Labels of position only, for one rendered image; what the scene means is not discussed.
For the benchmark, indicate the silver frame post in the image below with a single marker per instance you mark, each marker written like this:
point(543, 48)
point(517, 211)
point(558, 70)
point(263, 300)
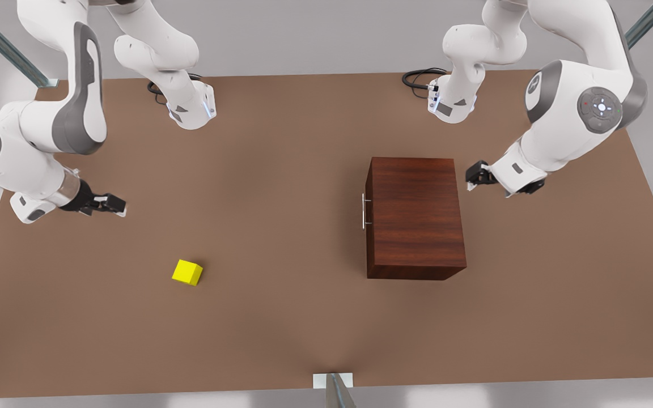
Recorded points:
point(3, 45)
point(335, 390)
point(648, 20)

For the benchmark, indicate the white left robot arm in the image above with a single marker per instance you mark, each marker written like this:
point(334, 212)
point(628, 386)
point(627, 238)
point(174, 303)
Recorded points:
point(576, 113)

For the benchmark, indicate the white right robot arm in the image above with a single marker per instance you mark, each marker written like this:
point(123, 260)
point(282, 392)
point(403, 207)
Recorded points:
point(37, 122)

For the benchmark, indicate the dark wooden cabinet box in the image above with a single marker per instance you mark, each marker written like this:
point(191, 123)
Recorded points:
point(414, 218)

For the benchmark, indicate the yellow cube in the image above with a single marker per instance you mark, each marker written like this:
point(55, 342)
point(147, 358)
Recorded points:
point(187, 272)

